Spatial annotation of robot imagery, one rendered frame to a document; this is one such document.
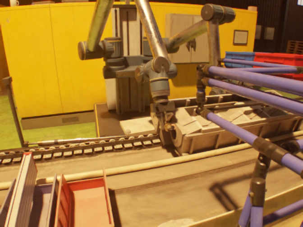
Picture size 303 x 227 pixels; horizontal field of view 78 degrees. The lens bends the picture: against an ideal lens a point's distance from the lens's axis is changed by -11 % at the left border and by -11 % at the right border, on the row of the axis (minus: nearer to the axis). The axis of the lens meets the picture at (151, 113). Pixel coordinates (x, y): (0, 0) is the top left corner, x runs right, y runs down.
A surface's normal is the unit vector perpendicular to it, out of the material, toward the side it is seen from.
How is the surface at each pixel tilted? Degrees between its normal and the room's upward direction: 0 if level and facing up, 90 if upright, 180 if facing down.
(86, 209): 0
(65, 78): 90
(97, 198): 0
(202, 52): 90
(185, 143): 100
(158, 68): 68
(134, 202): 0
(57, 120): 90
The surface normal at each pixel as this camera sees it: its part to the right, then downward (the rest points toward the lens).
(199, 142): 0.28, 0.52
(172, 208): 0.00, -0.92
